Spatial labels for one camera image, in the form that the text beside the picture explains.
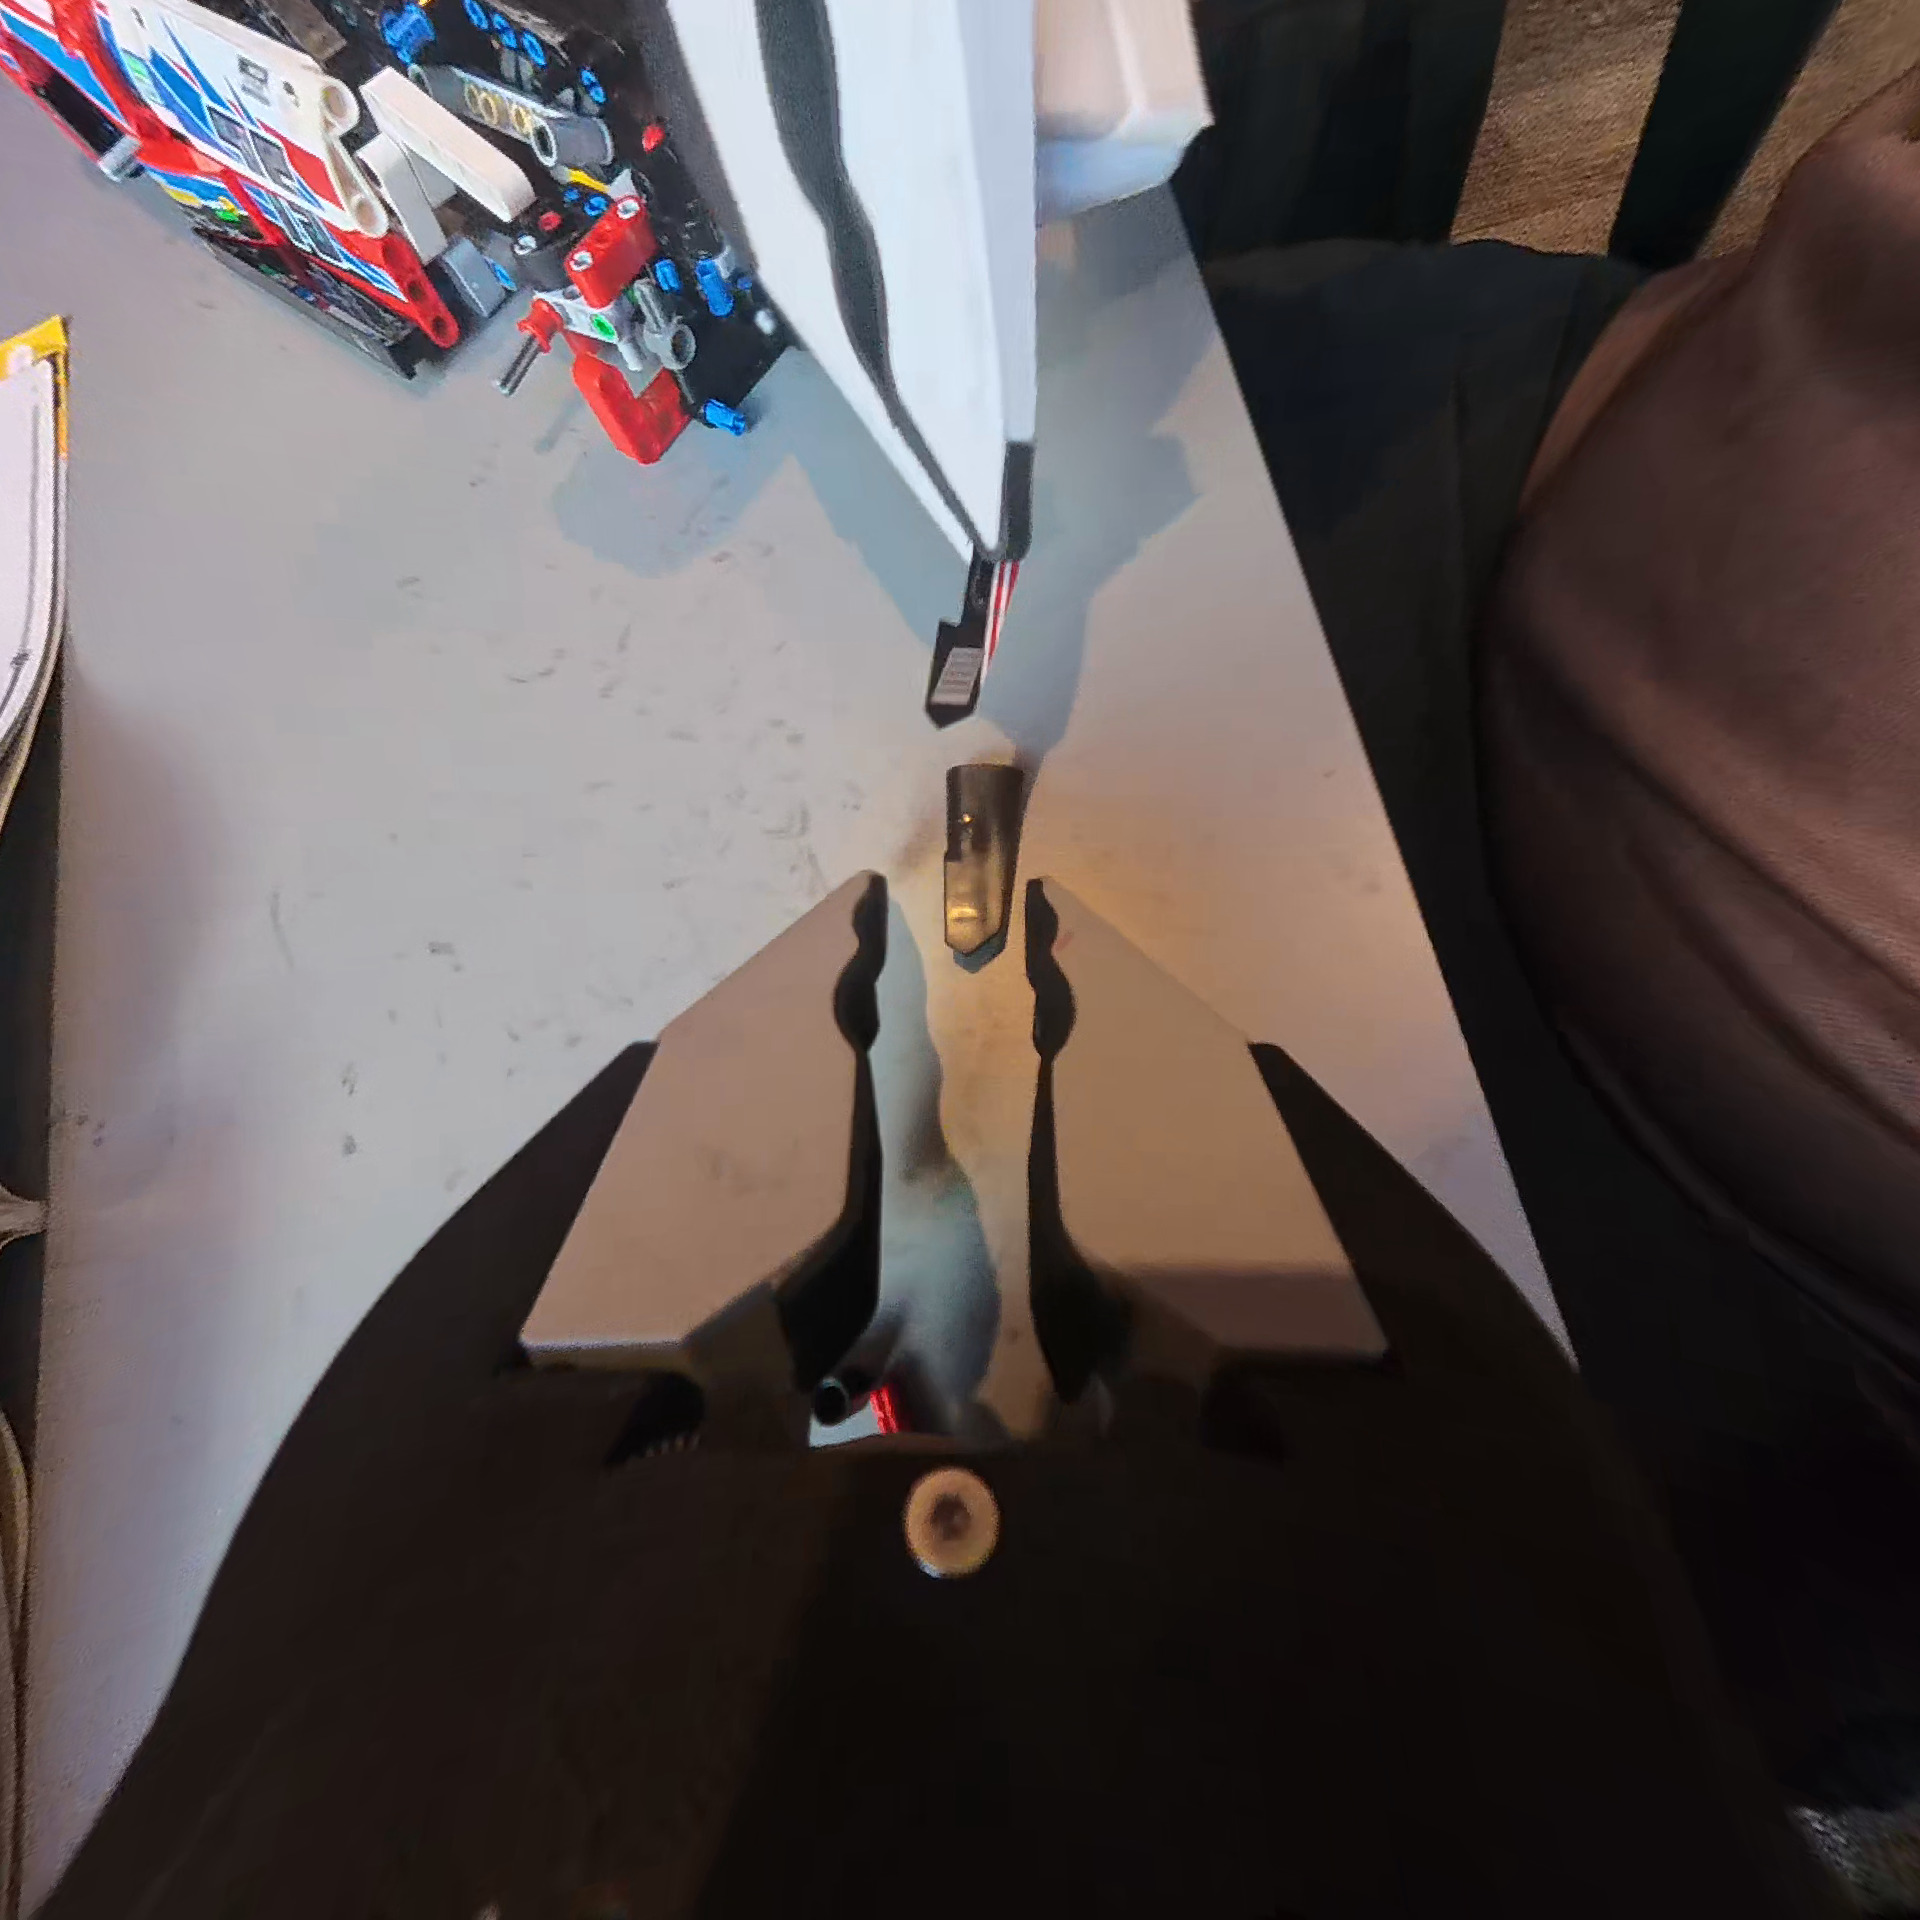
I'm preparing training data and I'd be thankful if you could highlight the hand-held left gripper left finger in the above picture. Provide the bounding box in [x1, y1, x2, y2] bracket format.
[517, 871, 891, 1405]

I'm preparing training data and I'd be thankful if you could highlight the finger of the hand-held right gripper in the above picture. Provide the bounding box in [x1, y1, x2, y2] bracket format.
[667, 0, 993, 558]
[756, 0, 1041, 570]

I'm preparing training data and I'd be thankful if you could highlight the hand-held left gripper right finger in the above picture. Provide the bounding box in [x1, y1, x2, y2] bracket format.
[1023, 876, 1390, 1405]

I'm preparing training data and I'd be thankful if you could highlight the black long panel piece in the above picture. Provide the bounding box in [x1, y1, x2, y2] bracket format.
[943, 762, 1035, 962]

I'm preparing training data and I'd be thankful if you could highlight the instruction booklet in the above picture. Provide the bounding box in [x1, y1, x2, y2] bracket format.
[0, 315, 72, 835]

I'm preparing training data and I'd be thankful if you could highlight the partly built toy car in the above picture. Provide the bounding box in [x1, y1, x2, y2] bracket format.
[0, 0, 801, 469]

